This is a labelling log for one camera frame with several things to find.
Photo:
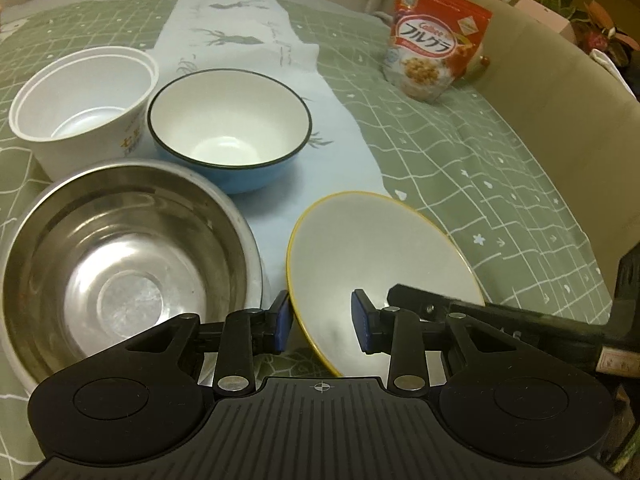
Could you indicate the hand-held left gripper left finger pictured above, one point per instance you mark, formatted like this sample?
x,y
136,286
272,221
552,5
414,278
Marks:
x,y
281,324

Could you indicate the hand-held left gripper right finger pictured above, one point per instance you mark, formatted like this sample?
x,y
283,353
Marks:
x,y
361,324

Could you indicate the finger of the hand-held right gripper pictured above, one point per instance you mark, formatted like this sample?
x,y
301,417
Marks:
x,y
540,322

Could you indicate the yellow-rimmed white plate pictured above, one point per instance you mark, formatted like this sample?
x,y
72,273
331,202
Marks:
x,y
375,260

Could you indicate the blue enamel bowl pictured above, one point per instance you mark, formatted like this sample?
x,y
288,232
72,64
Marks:
x,y
230,125

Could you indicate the white plastic bowl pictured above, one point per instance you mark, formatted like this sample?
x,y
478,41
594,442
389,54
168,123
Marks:
x,y
85,100

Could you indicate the green grid pattern blanket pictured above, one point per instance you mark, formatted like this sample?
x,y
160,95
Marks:
x,y
500,200

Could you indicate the stainless steel bowl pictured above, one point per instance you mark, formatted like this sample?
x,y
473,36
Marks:
x,y
125,260

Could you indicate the white deer print cloth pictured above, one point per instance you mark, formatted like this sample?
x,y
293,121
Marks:
x,y
235,40

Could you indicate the red cereal bag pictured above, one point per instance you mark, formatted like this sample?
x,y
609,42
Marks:
x,y
435,45

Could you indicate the potted plant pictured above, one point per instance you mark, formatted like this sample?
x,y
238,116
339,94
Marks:
x,y
602,25

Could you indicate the pink box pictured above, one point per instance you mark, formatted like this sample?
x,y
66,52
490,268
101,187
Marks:
x,y
545,15

